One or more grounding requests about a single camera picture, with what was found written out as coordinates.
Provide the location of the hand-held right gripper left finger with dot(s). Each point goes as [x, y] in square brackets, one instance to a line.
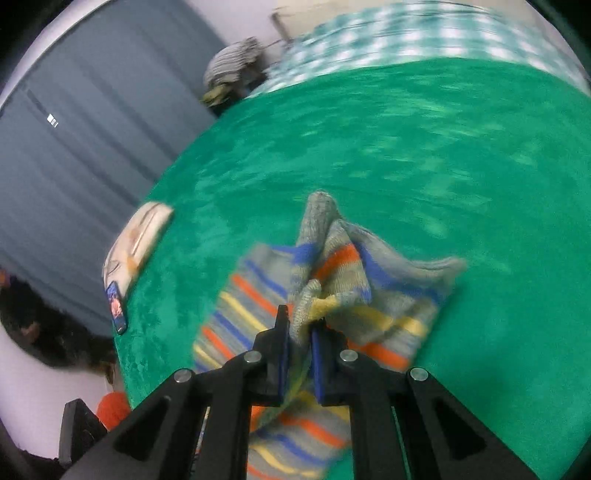
[285, 364]

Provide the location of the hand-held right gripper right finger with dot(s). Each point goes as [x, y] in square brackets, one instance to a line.
[318, 364]

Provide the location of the striped knitted sweater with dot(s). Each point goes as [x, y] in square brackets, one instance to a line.
[388, 300]

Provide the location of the pile of striped clothes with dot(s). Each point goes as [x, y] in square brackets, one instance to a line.
[231, 64]

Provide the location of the person's orange clothing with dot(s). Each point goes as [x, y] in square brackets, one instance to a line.
[113, 410]

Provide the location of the dark cloth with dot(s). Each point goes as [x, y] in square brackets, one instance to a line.
[46, 323]

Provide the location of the smartphone with lit screen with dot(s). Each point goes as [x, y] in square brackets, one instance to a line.
[117, 307]

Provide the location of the green blanket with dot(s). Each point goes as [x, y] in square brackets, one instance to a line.
[369, 152]

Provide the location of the grey blue curtain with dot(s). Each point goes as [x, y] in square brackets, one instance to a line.
[83, 161]

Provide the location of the green white checked bed sheet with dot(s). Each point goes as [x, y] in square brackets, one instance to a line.
[415, 37]

